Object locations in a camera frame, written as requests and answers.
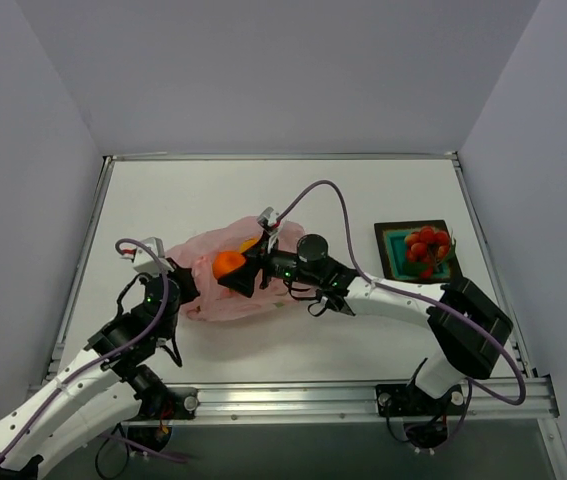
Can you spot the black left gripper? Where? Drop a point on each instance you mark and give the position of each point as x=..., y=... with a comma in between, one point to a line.
x=185, y=280

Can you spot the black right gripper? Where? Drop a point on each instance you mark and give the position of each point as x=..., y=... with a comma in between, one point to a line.
x=263, y=265

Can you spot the orange fake fruit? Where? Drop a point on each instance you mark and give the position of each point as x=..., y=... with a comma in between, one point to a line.
x=227, y=262

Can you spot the pink plastic bag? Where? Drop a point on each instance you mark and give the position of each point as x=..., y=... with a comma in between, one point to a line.
x=216, y=303

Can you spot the red fake berry cluster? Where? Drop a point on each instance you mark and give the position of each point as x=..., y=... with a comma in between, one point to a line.
x=430, y=254

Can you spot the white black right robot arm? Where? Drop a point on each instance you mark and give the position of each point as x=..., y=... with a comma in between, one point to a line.
x=471, y=331

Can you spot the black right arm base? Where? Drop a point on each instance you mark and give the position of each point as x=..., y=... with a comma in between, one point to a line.
x=405, y=400

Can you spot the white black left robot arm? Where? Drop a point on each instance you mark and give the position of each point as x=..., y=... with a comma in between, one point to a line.
x=109, y=382

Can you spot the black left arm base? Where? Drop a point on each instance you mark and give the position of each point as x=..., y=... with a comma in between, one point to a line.
x=177, y=403

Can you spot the yellow fake fruit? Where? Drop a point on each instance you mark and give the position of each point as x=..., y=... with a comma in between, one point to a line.
x=246, y=245

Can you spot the black square plate teal centre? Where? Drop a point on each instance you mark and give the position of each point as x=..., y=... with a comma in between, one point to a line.
x=390, y=241

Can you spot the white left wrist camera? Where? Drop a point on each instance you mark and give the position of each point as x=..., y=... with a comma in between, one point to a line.
x=146, y=256

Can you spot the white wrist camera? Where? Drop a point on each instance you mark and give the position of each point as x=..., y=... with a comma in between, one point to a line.
x=268, y=220
x=146, y=256

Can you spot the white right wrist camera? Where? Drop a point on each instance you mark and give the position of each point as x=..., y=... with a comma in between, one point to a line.
x=268, y=220

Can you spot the aluminium front rail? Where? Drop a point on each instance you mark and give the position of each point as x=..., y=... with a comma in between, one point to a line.
x=304, y=403

